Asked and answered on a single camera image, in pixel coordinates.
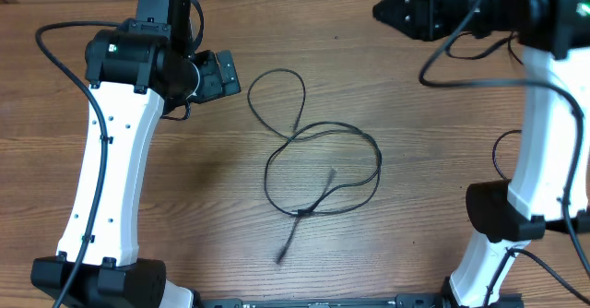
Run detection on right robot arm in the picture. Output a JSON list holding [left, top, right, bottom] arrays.
[[372, 0, 589, 307]]

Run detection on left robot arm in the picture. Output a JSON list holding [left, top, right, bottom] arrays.
[[30, 0, 241, 308]]

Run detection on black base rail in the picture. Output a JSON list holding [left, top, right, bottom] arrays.
[[197, 291, 525, 308]]

